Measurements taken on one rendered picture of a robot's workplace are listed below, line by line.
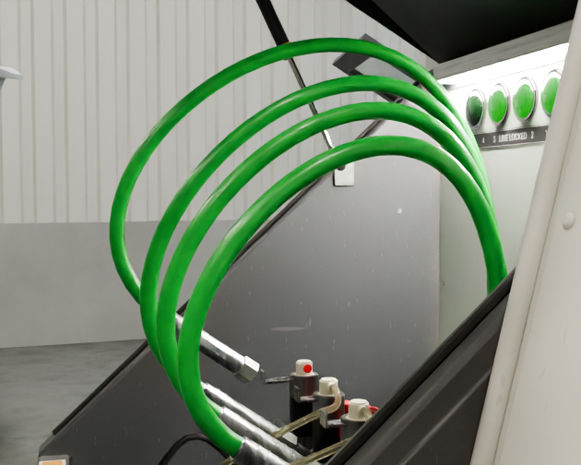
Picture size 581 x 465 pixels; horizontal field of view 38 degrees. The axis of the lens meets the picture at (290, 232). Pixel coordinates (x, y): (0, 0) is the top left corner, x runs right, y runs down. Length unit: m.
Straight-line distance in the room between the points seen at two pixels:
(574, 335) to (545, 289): 0.04
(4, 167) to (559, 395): 6.86
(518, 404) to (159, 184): 6.97
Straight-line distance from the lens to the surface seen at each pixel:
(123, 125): 7.35
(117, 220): 0.78
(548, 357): 0.45
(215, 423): 0.57
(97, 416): 1.13
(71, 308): 7.29
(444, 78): 1.13
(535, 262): 0.49
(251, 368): 0.81
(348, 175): 1.15
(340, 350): 1.17
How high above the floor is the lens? 1.28
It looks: 3 degrees down
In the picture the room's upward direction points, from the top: straight up
